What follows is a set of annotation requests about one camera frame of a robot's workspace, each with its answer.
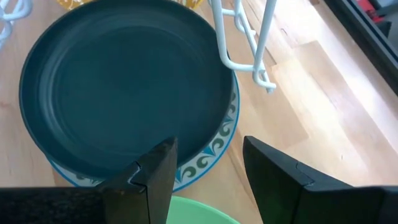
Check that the dark teal plate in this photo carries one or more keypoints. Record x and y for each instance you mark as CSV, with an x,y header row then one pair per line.
x,y
124,87

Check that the black aluminium table frame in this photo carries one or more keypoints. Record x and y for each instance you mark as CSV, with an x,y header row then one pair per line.
x,y
367,40

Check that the plain green plate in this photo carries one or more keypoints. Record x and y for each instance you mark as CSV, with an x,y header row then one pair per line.
x,y
199,213

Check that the red black power station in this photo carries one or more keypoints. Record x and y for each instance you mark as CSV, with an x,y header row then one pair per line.
x,y
368,11

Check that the yellow patterned plate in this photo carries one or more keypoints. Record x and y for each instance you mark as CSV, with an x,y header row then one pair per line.
x,y
70,3

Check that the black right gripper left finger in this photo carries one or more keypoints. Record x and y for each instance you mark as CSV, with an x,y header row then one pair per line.
x,y
146,193

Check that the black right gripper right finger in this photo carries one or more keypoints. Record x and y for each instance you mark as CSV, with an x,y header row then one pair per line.
x,y
289,193

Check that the blue orange floral plate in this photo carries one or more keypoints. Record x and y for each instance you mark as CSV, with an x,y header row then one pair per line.
x,y
214,149

